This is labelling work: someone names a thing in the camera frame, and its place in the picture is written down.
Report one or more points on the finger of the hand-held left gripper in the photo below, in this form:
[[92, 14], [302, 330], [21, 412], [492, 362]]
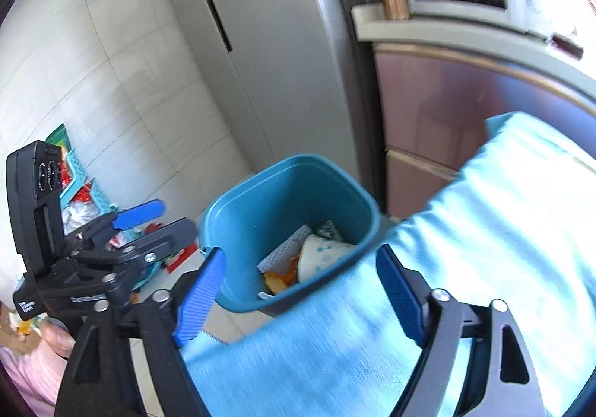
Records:
[[172, 235], [139, 214]]

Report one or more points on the brown lower kitchen cabinets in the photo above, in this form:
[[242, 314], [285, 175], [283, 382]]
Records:
[[442, 119]]

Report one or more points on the orange peel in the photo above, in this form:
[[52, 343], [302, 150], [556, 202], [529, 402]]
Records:
[[279, 279]]

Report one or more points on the silver refrigerator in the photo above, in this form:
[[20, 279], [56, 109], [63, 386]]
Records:
[[279, 49]]

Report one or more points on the white dotted paper cup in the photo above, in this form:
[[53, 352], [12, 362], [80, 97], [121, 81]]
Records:
[[326, 258]]

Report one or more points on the large white foam fruit net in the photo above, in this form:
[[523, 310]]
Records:
[[284, 252]]

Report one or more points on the person's left hand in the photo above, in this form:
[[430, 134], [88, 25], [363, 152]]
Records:
[[59, 339]]

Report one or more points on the blue plastic trash bin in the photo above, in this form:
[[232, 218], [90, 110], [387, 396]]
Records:
[[260, 198]]

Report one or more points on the grey kitchen counter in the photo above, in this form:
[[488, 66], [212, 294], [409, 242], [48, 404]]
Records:
[[465, 44]]

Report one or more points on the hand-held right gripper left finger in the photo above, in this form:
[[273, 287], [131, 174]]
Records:
[[200, 298]]

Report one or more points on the blue floral tablecloth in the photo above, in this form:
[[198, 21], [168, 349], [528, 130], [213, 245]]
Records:
[[326, 352]]

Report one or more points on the teal basket of packets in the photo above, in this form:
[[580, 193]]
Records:
[[77, 175]]

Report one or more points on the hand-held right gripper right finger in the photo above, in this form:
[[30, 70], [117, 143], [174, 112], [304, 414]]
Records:
[[400, 300]]

